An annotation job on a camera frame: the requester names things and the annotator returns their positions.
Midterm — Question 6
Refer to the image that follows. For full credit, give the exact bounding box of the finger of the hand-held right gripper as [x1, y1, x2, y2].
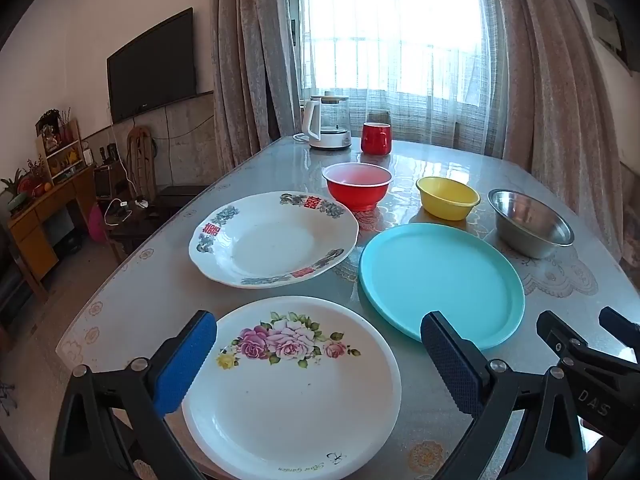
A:
[537, 311, 601, 361]
[599, 306, 640, 361]

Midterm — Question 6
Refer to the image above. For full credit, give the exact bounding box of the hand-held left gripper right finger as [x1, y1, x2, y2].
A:
[420, 311, 588, 480]

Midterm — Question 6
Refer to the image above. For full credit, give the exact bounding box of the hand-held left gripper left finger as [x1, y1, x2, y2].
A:
[50, 310, 218, 480]

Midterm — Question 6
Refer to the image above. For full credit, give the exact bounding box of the teal plastic plate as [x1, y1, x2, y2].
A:
[358, 223, 526, 351]

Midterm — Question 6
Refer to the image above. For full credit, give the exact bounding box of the white rose print plate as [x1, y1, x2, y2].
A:
[181, 296, 402, 477]

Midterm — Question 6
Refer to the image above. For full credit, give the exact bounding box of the stainless steel bowl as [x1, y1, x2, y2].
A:
[487, 189, 575, 260]

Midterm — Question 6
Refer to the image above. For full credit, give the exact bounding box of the white plate red emblem rim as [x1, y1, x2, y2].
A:
[189, 190, 360, 289]

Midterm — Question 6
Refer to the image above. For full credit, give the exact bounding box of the yellow plastic bowl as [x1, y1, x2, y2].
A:
[416, 176, 481, 222]

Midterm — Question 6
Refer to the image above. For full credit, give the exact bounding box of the red plastic bowl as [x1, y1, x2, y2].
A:
[321, 162, 394, 212]

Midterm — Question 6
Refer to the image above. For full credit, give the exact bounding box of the lace floral table mat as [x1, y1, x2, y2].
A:
[330, 150, 601, 301]

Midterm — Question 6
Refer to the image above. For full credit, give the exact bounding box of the dark low table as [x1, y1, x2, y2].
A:
[100, 185, 208, 261]

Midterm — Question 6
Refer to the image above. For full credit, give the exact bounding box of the pink ball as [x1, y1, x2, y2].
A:
[89, 203, 108, 243]

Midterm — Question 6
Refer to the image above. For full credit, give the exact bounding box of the wooden cabinet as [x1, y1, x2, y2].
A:
[7, 165, 98, 301]

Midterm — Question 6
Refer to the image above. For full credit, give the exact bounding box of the wooden chair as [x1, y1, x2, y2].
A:
[126, 126, 158, 201]

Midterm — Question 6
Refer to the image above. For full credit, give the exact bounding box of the beige velvet curtain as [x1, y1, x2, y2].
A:
[492, 0, 623, 261]
[209, 0, 303, 171]

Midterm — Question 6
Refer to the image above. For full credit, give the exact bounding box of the red mug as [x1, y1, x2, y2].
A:
[361, 122, 392, 155]

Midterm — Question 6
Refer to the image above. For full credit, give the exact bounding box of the wooden shelf with ornaments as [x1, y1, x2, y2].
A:
[35, 110, 86, 186]

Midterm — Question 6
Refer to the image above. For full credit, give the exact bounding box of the potted green plant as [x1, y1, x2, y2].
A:
[0, 167, 31, 211]

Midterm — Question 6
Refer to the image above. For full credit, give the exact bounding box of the white glass electric kettle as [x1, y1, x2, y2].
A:
[292, 91, 353, 151]

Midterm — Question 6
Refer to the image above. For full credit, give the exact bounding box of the black flat television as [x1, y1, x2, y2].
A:
[106, 7, 197, 124]

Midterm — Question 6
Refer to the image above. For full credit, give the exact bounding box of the white sheer curtain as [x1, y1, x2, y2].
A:
[297, 0, 508, 156]

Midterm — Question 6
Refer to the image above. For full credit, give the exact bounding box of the wall-mounted box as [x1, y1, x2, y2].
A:
[592, 0, 628, 63]

